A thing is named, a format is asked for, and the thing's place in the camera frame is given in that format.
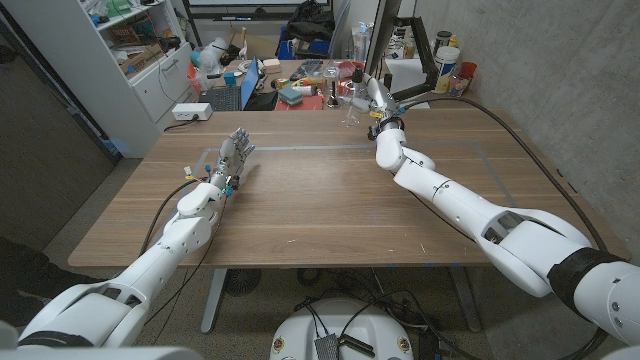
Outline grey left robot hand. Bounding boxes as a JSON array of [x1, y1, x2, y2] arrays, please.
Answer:
[[206, 126, 257, 192]]

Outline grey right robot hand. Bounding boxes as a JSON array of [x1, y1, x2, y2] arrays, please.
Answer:
[[344, 73, 406, 141]]

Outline clear dispenser bottle black pump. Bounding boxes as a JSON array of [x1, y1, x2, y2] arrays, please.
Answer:
[[340, 65, 369, 128]]

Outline clear pump bottle blue label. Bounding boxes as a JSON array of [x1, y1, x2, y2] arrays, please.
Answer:
[[352, 21, 374, 64]]

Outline red bowl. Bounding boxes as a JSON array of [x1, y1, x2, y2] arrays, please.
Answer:
[[337, 60, 366, 80]]

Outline clear glass jar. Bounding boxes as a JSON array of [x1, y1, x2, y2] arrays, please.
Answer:
[[322, 65, 343, 110]]

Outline open laptop blue screen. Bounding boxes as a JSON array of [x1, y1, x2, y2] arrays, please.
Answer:
[[199, 56, 262, 113]]

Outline white power strip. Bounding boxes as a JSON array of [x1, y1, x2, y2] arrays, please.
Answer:
[[171, 102, 214, 123]]

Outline black computer monitor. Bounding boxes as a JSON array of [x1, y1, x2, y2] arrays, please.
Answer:
[[360, 0, 404, 84]]

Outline white lidded canister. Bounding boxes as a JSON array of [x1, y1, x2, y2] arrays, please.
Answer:
[[432, 45, 461, 95]]

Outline red desk mat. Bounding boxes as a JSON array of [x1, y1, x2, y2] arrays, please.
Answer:
[[273, 94, 325, 112]]

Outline glass with small items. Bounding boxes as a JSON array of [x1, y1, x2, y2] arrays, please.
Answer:
[[447, 73, 469, 99]]

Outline teal box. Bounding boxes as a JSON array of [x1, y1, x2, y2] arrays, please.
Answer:
[[277, 86, 305, 108]]

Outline black lidded canister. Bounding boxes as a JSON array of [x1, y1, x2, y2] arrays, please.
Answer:
[[433, 30, 453, 57]]

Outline white plastic bag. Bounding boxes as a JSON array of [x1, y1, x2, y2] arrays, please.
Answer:
[[190, 36, 229, 82]]

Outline black jacket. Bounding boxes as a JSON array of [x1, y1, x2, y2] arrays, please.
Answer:
[[275, 0, 337, 44]]

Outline black round floor fan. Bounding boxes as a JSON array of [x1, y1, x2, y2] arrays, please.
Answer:
[[223, 268, 263, 298]]

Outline cardboard box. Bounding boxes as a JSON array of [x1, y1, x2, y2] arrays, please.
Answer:
[[118, 43, 166, 77]]

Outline grey table leg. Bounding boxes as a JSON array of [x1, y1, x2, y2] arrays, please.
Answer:
[[446, 264, 484, 334], [200, 268, 229, 335]]

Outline white shelf cabinet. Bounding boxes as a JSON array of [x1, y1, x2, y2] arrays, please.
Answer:
[[0, 0, 199, 159]]

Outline white robot torso base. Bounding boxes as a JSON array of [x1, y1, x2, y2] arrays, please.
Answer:
[[269, 297, 416, 360]]

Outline black flat connector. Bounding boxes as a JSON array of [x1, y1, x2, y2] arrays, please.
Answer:
[[339, 334, 377, 359]]

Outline person's dark clothed leg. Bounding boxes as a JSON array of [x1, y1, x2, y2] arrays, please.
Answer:
[[0, 236, 107, 327]]

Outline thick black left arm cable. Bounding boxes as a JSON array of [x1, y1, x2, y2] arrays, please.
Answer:
[[139, 177, 209, 256]]

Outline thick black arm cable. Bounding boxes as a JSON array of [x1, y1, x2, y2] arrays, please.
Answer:
[[139, 177, 209, 256], [396, 95, 609, 360]]

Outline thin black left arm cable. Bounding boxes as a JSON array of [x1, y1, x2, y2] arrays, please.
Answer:
[[143, 197, 225, 327]]

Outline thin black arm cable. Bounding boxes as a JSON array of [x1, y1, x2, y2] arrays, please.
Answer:
[[143, 197, 225, 327], [408, 191, 477, 242]]

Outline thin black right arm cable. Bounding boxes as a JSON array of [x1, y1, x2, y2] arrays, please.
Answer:
[[408, 191, 477, 242]]

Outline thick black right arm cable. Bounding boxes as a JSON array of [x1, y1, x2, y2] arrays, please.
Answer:
[[396, 95, 609, 360]]

